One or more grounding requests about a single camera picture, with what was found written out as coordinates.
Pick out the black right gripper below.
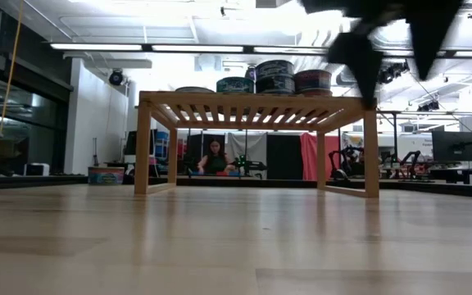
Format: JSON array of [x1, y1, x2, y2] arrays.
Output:
[[299, 0, 466, 110]]

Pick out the silver lidded tin can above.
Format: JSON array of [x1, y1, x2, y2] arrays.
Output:
[[174, 85, 216, 94], [254, 59, 296, 79], [254, 75, 297, 95], [87, 165, 126, 186], [216, 76, 256, 95]]

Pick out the wooden slatted shelf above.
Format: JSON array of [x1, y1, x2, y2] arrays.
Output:
[[134, 90, 380, 199]]

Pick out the black ceiling spotlights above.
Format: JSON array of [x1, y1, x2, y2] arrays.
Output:
[[377, 60, 411, 85], [418, 100, 444, 112]]

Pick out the black computer monitor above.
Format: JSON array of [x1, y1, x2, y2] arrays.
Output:
[[125, 129, 158, 157], [431, 130, 472, 163]]

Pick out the red curtain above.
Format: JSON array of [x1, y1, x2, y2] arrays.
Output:
[[300, 132, 341, 181]]

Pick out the black curtain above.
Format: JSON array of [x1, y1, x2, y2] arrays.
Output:
[[266, 134, 302, 180]]

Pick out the grey curtain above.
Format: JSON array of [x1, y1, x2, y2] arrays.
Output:
[[227, 133, 268, 165]]

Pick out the person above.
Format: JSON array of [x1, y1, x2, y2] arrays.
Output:
[[197, 138, 238, 176]]

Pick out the blue storage bins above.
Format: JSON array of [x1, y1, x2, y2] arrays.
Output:
[[156, 130, 170, 160]]

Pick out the black round ceiling fixture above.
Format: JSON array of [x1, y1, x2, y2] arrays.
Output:
[[107, 68, 125, 87]]

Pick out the black background station frame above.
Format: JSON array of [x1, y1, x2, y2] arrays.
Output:
[[377, 109, 472, 169]]

